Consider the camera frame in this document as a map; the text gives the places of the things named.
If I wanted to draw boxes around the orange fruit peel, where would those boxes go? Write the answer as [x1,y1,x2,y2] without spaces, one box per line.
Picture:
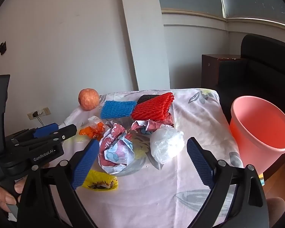
[79,122,106,139]

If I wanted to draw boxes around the large printed paper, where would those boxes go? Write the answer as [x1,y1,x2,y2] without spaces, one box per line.
[98,121,135,174]

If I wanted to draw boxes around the red apple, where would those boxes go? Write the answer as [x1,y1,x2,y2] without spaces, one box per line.
[78,88,100,111]

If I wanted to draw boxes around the clear plastic wrapper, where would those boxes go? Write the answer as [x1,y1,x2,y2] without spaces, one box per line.
[87,115,105,127]

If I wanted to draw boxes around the small printed paper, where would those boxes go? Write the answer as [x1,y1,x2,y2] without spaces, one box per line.
[129,113,175,136]

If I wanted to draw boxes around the pink plastic bucket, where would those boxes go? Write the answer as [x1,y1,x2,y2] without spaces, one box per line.
[229,96,285,174]

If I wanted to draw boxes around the yellow snack wrapper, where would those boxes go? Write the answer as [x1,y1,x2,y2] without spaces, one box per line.
[82,170,118,192]

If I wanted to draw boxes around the person's left hand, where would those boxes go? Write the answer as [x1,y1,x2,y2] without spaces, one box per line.
[0,177,27,214]

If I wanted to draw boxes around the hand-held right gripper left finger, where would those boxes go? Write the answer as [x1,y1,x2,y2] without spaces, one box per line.
[16,138,100,228]

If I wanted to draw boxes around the red foam fruit net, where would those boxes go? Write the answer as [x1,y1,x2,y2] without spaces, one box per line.
[131,92,175,121]

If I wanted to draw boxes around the white plastic bag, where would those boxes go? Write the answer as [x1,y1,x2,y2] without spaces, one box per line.
[150,125,185,164]

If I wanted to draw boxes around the black foam fruit net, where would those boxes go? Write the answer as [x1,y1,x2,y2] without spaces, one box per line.
[136,94,160,105]

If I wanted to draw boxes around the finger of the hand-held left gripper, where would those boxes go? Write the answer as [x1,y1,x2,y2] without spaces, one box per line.
[5,123,60,140]
[11,124,78,148]

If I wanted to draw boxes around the floral pink tablecloth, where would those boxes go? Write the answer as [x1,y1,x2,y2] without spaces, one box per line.
[49,88,244,228]

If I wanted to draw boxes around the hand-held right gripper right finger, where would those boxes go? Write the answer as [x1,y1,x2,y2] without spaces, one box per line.
[187,137,269,228]

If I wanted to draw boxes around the black armchair with wooden sides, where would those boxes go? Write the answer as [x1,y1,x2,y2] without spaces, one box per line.
[201,34,285,129]

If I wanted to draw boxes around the black power cable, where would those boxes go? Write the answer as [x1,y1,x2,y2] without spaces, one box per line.
[33,112,45,127]

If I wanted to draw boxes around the blue foam fruit net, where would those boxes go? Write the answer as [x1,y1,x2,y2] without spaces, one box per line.
[100,100,138,120]

